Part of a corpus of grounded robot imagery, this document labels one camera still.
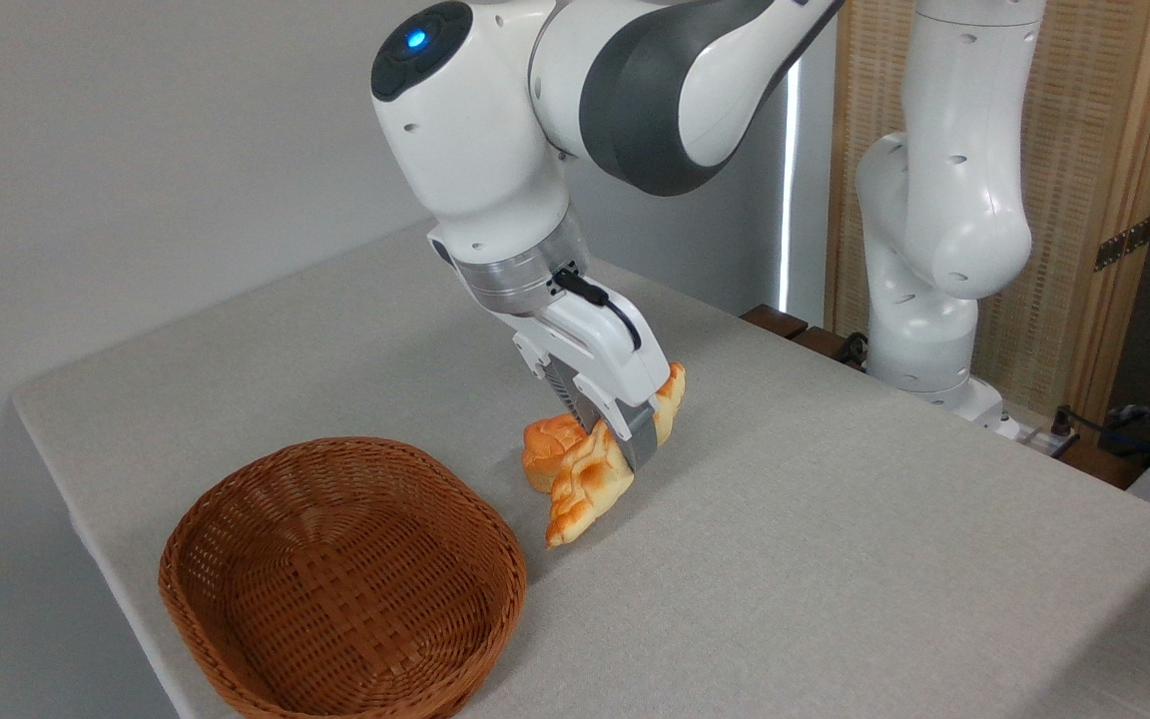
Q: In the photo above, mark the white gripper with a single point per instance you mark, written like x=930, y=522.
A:
x=600, y=350

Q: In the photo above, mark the long braided bread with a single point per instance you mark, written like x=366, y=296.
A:
x=590, y=479

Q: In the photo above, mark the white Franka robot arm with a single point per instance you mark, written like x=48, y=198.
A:
x=954, y=200

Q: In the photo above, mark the round muffin bread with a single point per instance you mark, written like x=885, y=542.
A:
x=547, y=444

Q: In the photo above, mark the brown wicker basket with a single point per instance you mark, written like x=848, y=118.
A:
x=335, y=579

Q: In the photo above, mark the dark brown wooden block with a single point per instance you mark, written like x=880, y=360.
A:
x=773, y=321
x=820, y=342

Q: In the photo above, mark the metal screen hinge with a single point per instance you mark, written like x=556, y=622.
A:
x=1124, y=243

